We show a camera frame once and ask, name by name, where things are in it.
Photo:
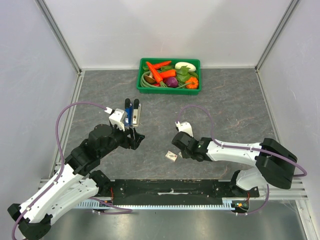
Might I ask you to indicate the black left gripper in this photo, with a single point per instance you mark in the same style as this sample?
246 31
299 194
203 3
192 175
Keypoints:
134 142

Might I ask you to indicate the beige stapler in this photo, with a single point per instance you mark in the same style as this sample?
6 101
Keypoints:
136 112

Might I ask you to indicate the blue stapler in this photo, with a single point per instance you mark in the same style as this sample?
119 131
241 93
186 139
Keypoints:
128 107

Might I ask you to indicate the staple box with red label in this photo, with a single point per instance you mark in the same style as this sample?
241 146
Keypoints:
171 156

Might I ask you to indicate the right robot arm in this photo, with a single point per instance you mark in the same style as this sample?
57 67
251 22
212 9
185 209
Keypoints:
265 160

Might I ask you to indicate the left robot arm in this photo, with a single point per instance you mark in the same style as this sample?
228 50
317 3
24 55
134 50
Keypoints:
76 181

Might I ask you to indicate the green toy long beans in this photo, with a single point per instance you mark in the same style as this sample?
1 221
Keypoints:
143 83

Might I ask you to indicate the brown toy mushroom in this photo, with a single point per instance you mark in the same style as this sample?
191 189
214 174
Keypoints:
149 78

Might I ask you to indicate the orange toy carrot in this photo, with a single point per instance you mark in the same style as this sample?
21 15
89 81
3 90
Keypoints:
168 73
162 64
155 74

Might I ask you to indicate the green plastic tray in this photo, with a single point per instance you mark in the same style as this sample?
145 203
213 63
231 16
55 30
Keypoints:
174 91

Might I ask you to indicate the purple toy onion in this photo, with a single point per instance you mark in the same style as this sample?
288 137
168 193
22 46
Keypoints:
171 82

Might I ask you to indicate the green toy leaf vegetable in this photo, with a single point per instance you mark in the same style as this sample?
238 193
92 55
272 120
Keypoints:
181 76

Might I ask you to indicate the orange toy pumpkin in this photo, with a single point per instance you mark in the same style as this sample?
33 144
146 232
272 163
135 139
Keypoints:
192 83

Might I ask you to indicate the white toy eggplant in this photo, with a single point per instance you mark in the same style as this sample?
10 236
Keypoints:
185 66

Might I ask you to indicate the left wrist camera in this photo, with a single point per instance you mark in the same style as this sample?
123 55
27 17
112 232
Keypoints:
118 118

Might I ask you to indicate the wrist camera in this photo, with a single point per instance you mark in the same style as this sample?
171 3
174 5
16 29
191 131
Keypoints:
184 127
118 118

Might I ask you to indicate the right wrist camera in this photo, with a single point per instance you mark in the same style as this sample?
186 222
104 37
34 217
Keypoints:
184 127

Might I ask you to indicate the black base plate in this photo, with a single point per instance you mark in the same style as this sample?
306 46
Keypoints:
172 192

